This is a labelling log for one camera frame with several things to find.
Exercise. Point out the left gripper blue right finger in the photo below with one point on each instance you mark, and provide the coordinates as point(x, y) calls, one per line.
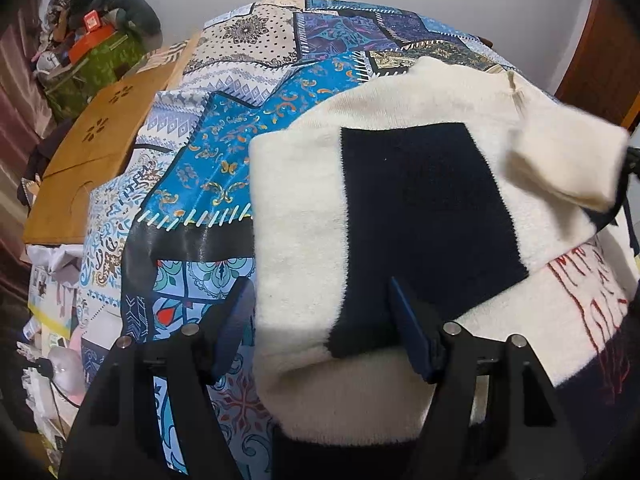
point(419, 327)

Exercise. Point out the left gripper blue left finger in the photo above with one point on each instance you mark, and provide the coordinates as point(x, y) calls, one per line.
point(226, 324)

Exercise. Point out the cream and navy striped sweater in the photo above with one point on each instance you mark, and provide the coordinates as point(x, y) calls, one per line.
point(492, 204)

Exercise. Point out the pile of colourful clothes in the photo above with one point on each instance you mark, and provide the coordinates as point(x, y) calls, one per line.
point(60, 19)

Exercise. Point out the blue patchwork bed cover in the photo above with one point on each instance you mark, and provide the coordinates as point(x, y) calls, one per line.
point(168, 238)

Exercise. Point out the wooden lap desk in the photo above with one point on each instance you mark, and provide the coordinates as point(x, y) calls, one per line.
point(94, 151)

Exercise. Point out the green fabric storage bag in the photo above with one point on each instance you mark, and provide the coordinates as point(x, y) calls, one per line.
point(70, 89)

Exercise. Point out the pink striped curtain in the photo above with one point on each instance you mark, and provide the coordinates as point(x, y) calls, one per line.
point(26, 118)

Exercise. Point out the brown wooden door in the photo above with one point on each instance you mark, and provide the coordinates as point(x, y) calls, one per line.
point(603, 76)

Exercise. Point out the orange red box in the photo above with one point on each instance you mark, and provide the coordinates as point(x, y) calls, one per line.
point(97, 31)

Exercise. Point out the dark green plush toy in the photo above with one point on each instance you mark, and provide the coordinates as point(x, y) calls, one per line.
point(139, 17)

